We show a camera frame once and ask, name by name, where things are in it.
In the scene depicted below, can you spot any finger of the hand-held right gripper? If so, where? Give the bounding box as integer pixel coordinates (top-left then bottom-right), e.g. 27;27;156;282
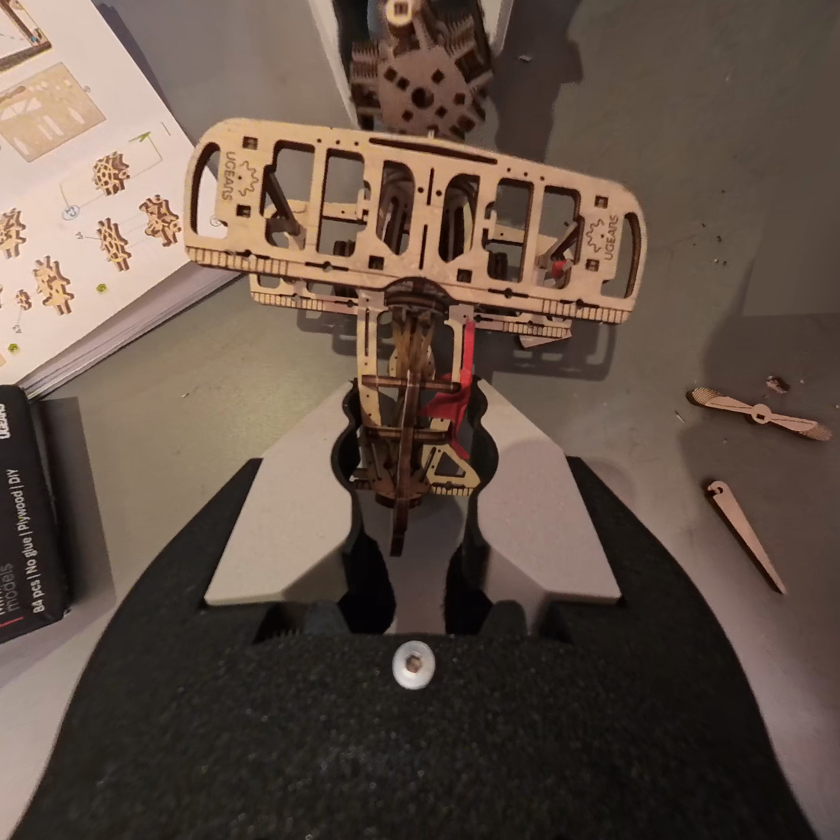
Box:
308;0;361;130
484;0;518;50

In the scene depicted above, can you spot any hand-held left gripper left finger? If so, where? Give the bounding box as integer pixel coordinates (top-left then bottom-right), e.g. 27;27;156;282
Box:
205;381;368;608

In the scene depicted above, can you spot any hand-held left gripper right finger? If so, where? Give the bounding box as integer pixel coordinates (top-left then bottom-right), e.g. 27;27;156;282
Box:
467;377;624;636

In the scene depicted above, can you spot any wooden radial engine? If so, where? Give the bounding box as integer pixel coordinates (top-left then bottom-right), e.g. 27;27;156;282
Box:
351;0;494;142

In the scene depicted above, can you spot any wooden biplane model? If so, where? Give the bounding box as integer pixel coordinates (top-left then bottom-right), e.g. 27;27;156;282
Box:
184;118;647;559

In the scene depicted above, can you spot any wooden pointed stick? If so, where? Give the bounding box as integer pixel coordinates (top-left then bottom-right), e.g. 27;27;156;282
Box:
707;480;786;595

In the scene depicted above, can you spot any black model kit box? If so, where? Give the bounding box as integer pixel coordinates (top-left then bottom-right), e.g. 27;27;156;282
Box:
0;384;73;644

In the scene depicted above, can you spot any instruction booklet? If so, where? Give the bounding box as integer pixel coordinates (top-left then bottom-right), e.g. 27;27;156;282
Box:
0;0;240;398

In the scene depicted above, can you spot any wooden propeller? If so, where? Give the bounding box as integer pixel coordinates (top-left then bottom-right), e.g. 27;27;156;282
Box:
687;387;833;442

